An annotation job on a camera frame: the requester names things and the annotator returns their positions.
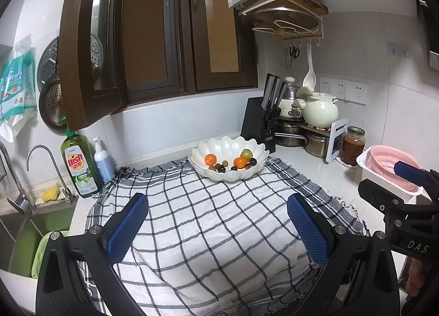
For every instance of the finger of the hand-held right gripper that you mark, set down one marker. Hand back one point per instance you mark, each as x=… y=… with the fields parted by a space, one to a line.
x=410 y=172
x=411 y=230

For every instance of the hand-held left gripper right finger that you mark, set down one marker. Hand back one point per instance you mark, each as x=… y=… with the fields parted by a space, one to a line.
x=305 y=223

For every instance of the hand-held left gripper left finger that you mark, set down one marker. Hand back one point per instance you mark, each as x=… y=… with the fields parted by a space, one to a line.
x=128 y=223

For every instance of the orange tangerine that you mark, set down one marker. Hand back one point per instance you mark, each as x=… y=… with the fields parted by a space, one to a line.
x=240 y=162
x=210 y=159

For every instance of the green round plum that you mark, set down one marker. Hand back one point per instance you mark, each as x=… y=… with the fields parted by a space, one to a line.
x=246 y=153

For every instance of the dark purple plum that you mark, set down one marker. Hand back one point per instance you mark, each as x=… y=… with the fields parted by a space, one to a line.
x=223 y=168

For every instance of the white scalloped bowl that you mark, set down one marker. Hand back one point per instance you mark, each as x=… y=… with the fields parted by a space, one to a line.
x=223 y=148

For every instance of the person's right hand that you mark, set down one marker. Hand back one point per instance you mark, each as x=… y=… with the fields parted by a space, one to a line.
x=418 y=278

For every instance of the pink plastic colander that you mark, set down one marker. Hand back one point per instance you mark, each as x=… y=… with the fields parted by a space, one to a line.
x=384 y=162

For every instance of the red sauce glass jar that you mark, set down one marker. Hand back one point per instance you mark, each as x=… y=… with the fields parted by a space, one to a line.
x=352 y=150

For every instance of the white blue pump bottle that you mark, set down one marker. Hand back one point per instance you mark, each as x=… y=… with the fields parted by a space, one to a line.
x=104 y=165

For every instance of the green dish soap bottle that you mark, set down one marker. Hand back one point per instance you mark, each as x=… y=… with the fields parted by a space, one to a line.
x=82 y=168

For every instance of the black white checkered cloth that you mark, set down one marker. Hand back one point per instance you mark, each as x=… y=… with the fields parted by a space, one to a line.
x=205 y=227

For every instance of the tall steel pot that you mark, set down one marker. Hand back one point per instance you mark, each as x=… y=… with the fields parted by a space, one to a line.
x=317 y=144

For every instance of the yellow sponge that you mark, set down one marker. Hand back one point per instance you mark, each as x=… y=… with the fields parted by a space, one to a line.
x=50 y=194

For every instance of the slim gooseneck faucet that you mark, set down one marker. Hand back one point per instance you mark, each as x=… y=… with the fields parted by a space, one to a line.
x=58 y=172

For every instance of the wide steel pot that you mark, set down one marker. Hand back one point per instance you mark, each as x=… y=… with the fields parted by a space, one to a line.
x=288 y=136

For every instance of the green plastic basin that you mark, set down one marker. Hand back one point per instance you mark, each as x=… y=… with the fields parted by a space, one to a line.
x=43 y=251

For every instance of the steel kitchen sink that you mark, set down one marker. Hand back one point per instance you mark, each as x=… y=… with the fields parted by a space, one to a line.
x=24 y=237

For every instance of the cream ceramic pot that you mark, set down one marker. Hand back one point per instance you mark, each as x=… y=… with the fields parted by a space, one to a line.
x=320 y=112

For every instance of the black knife block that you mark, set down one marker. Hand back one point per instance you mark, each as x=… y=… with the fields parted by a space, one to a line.
x=253 y=124

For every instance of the white enamel pot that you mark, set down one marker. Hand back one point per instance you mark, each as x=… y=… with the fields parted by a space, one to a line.
x=288 y=103

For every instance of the white ladle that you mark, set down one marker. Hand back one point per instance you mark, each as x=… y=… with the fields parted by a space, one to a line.
x=308 y=78

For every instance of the dark frying pan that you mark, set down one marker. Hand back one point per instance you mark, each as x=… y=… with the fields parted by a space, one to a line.
x=51 y=103

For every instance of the dark range hood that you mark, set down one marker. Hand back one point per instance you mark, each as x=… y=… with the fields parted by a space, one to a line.
x=428 y=21

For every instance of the bagged paper towel package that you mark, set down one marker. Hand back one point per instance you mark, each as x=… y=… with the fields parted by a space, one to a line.
x=17 y=86

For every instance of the round metal steamer plate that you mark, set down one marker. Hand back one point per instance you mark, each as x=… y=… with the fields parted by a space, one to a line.
x=48 y=62

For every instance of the brown wooden window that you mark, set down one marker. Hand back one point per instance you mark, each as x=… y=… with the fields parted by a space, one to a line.
x=147 y=28

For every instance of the white wall socket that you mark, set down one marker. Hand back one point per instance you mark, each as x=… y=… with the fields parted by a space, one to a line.
x=325 y=87
x=339 y=90
x=356 y=92

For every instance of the grey wall hook strip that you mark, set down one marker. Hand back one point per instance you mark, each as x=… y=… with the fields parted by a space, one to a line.
x=398 y=49

